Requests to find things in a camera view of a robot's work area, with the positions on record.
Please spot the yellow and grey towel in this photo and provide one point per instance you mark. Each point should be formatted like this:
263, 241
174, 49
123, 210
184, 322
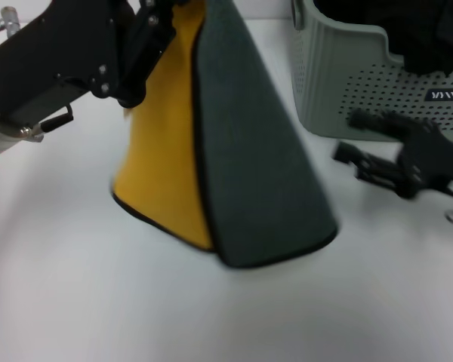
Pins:
249, 151

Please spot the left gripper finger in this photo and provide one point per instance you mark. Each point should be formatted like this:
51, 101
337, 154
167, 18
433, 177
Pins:
143, 4
143, 53

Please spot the black cloth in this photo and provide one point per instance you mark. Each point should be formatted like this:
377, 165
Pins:
426, 37

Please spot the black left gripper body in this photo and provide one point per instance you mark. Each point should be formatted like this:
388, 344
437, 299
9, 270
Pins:
60, 53

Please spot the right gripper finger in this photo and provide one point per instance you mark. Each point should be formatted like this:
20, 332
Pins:
381, 120
366, 166

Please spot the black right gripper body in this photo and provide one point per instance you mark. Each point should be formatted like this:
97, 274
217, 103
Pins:
434, 151

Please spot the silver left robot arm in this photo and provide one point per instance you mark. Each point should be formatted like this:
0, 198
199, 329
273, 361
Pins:
4, 139

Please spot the grey-green perforated storage box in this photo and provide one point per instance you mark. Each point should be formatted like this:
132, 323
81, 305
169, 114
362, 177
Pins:
324, 75

